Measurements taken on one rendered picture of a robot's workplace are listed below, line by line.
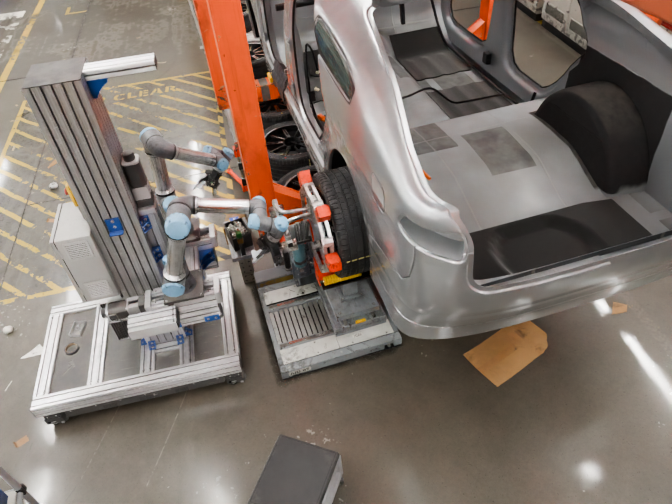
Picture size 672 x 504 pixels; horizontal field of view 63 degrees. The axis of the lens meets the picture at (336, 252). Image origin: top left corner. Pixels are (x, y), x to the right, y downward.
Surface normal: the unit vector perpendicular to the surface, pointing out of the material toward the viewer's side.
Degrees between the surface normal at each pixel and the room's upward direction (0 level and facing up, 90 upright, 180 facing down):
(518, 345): 2
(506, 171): 22
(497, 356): 2
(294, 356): 0
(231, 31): 90
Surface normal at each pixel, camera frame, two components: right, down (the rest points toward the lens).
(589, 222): -0.07, -0.72
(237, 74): 0.29, 0.64
